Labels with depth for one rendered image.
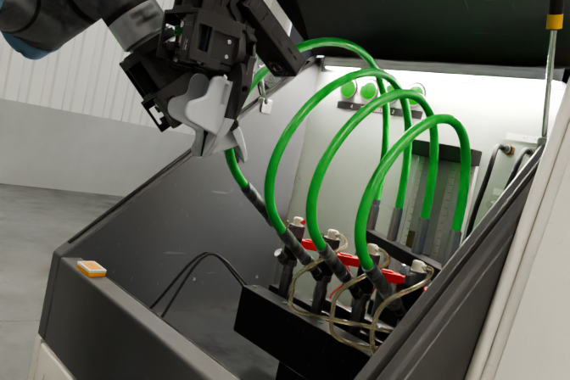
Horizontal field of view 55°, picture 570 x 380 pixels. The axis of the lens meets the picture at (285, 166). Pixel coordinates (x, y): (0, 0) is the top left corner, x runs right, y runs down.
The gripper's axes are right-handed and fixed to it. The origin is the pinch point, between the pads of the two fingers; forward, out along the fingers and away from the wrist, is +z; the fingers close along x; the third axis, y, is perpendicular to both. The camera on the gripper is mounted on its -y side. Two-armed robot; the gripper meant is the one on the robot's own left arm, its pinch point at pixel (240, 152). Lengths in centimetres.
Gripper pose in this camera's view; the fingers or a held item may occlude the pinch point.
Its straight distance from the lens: 81.2
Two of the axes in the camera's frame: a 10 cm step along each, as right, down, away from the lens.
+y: -6.8, 5.7, -4.6
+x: 5.1, -0.8, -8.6
